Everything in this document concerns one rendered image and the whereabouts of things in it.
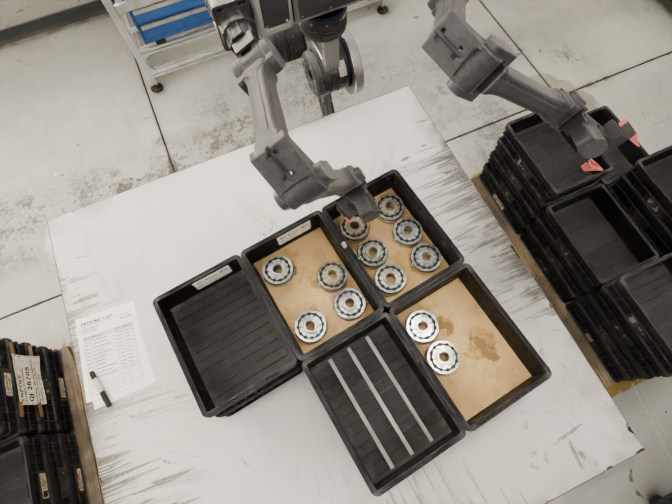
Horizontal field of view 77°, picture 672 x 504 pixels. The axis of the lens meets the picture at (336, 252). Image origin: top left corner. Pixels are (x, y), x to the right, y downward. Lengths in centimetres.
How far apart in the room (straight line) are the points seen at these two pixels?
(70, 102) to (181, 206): 177
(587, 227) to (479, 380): 110
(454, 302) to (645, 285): 95
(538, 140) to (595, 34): 153
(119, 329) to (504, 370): 130
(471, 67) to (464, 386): 91
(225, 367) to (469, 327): 78
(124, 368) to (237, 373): 44
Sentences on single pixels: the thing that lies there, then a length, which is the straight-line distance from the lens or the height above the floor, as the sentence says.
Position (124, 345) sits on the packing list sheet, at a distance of 167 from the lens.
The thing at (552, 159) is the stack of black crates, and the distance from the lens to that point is 223.
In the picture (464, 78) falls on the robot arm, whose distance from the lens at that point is 85.
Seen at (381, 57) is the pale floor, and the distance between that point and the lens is 314.
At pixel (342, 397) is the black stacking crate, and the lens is 134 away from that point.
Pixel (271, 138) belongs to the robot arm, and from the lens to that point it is 74.
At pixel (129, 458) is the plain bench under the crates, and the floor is 70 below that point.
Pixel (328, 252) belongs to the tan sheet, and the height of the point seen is 83.
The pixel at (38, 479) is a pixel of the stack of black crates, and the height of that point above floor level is 42.
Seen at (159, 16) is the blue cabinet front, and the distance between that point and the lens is 291.
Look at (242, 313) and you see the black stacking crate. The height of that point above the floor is 83.
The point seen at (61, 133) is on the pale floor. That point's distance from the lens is 327.
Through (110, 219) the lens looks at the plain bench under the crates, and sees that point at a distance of 187.
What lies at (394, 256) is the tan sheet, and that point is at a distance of 144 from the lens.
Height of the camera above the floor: 217
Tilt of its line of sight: 69 degrees down
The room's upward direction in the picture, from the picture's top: 4 degrees counter-clockwise
